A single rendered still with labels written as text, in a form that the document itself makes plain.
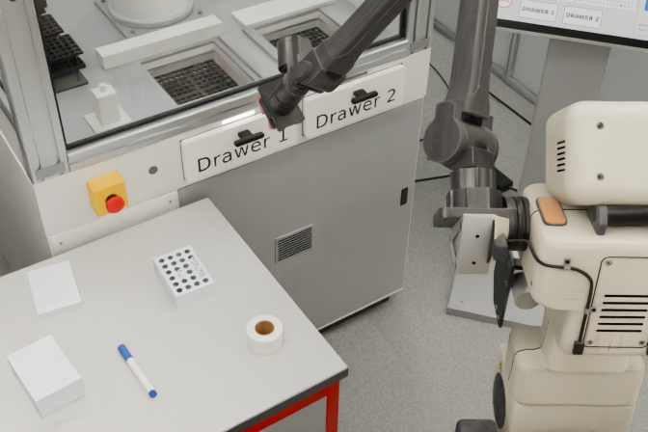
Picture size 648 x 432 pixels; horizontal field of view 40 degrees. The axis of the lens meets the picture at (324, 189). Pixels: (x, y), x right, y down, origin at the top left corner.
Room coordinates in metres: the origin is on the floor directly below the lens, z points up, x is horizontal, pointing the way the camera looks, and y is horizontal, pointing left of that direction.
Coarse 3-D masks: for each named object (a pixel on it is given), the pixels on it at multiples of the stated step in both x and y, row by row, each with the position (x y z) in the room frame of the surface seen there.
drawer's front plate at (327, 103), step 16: (368, 80) 1.79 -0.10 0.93; (384, 80) 1.82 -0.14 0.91; (400, 80) 1.85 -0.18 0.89; (320, 96) 1.71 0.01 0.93; (336, 96) 1.74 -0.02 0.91; (352, 96) 1.76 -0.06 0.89; (384, 96) 1.82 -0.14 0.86; (400, 96) 1.85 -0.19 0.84; (304, 112) 1.70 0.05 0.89; (320, 112) 1.71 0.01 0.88; (368, 112) 1.79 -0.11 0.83; (304, 128) 1.70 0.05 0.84; (320, 128) 1.71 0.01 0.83
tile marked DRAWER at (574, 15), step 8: (568, 8) 2.00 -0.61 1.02; (576, 8) 2.00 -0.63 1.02; (584, 8) 2.00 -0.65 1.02; (568, 16) 1.99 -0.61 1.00; (576, 16) 1.98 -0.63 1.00; (584, 16) 1.98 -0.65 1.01; (592, 16) 1.98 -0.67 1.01; (600, 16) 1.97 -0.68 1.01; (568, 24) 1.97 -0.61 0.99; (576, 24) 1.97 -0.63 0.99; (584, 24) 1.97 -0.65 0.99; (592, 24) 1.96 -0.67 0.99; (600, 24) 1.96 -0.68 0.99
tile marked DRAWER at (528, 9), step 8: (528, 0) 2.03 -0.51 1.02; (520, 8) 2.02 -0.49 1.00; (528, 8) 2.02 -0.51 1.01; (536, 8) 2.01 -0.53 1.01; (544, 8) 2.01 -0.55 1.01; (552, 8) 2.01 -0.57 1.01; (520, 16) 2.01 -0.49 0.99; (528, 16) 2.00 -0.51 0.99; (536, 16) 2.00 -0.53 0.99; (544, 16) 2.00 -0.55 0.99; (552, 16) 1.99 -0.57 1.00
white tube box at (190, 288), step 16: (160, 256) 1.30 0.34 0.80; (176, 256) 1.30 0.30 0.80; (192, 256) 1.31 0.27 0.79; (160, 272) 1.26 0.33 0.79; (176, 272) 1.26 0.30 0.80; (192, 272) 1.27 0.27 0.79; (176, 288) 1.21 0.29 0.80; (192, 288) 1.21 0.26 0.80; (208, 288) 1.23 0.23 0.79; (176, 304) 1.19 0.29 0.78
